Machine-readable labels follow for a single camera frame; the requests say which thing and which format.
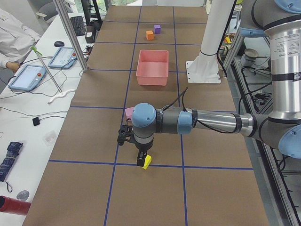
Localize red cylinder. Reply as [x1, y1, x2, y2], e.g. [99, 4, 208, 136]
[0, 196, 31, 216]

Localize black computer mouse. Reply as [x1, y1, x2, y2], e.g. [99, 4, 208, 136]
[54, 41, 64, 47]

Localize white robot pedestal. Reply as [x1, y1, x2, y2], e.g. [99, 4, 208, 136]
[186, 0, 236, 84]

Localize round metal disc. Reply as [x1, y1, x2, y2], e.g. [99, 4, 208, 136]
[16, 190, 30, 201]

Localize yellow foam cube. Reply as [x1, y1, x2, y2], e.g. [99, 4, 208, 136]
[143, 155, 152, 170]

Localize blue teach pendant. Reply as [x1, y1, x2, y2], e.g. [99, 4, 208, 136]
[9, 65, 46, 91]
[48, 47, 77, 69]

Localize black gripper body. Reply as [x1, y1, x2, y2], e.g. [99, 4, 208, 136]
[135, 141, 153, 156]

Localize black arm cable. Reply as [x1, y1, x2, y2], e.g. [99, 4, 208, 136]
[162, 86, 238, 134]

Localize folded blue umbrella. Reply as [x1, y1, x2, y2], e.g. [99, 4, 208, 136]
[0, 142, 24, 182]

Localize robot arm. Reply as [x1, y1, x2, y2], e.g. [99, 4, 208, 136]
[130, 0, 301, 166]

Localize person in white shirt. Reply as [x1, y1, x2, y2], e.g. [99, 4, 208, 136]
[0, 9, 41, 72]

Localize purple foam cube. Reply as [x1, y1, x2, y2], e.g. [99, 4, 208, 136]
[154, 24, 161, 34]

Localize black keyboard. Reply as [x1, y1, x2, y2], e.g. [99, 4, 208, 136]
[70, 16, 85, 36]

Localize small black square device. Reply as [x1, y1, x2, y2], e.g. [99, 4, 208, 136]
[32, 117, 40, 126]

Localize orange foam cube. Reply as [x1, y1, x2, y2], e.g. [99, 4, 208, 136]
[145, 31, 154, 40]

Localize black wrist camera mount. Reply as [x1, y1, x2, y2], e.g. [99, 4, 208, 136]
[117, 124, 135, 146]

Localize black box with label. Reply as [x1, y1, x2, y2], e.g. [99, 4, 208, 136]
[85, 26, 96, 44]

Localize pink plastic bin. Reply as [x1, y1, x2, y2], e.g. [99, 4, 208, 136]
[136, 50, 169, 86]

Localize metal rod with green tip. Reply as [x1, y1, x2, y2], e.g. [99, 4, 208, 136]
[31, 45, 62, 93]

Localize pink foam cube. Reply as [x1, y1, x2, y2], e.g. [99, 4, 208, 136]
[125, 107, 134, 120]

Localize aluminium frame post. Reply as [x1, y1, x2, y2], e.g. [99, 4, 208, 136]
[53, 0, 88, 72]

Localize near blue teach pendant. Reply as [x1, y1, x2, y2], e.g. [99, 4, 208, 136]
[9, 65, 46, 91]

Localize far blue teach pendant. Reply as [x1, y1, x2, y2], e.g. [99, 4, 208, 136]
[48, 47, 77, 69]

